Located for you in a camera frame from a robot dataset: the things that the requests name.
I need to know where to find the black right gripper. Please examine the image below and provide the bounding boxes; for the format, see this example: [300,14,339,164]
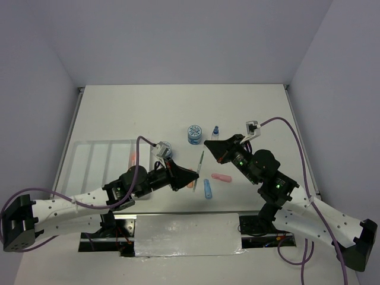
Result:
[204,134,259,184]

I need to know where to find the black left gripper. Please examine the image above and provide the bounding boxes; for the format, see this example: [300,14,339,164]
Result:
[135,156,199,198]

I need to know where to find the green pen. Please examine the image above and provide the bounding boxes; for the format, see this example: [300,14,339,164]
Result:
[192,150,204,192]

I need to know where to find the orange highlighter pen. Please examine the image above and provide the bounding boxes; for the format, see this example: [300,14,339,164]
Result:
[131,152,136,166]

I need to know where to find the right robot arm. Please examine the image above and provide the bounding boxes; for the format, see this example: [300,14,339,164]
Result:
[204,134,378,272]

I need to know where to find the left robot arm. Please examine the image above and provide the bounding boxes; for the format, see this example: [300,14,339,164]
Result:
[1,159,199,252]

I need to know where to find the orange translucent case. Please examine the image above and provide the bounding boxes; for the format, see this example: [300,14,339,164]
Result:
[186,181,194,188]

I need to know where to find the small clear spray bottle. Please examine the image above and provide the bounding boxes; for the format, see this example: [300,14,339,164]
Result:
[211,126,219,140]

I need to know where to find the pink translucent case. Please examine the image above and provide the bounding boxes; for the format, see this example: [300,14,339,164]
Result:
[211,173,232,183]

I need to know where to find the blue slime jar near tray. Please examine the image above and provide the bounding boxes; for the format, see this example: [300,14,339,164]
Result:
[163,141,172,158]

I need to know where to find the blue slime jar far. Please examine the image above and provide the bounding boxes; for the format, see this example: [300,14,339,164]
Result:
[187,125,202,145]

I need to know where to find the blue translucent case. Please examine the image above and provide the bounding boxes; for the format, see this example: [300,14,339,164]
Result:
[203,179,213,200]

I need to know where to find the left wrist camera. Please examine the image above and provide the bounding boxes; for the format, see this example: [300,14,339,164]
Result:
[151,141,166,160]

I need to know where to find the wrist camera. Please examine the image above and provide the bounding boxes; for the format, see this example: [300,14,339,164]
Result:
[242,121,261,143]
[151,141,166,160]

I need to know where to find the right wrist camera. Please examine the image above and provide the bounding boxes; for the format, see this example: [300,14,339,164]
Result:
[242,121,261,143]

